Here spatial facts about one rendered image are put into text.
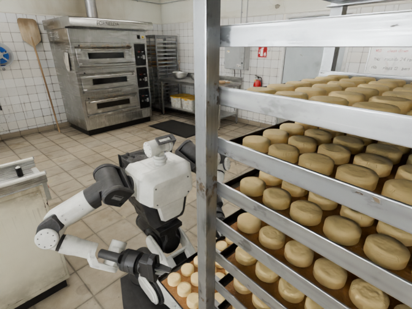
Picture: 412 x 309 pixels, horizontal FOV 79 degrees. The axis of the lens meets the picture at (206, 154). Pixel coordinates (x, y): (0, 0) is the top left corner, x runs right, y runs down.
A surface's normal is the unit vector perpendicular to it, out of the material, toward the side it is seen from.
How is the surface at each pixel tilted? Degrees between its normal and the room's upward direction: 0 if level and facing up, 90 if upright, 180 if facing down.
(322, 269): 0
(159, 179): 45
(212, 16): 90
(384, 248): 0
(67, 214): 76
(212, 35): 90
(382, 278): 90
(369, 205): 90
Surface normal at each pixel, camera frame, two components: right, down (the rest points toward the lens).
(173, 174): 0.47, -0.44
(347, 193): -0.75, 0.26
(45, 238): 0.27, 0.14
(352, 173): 0.00, -0.92
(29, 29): 0.75, 0.11
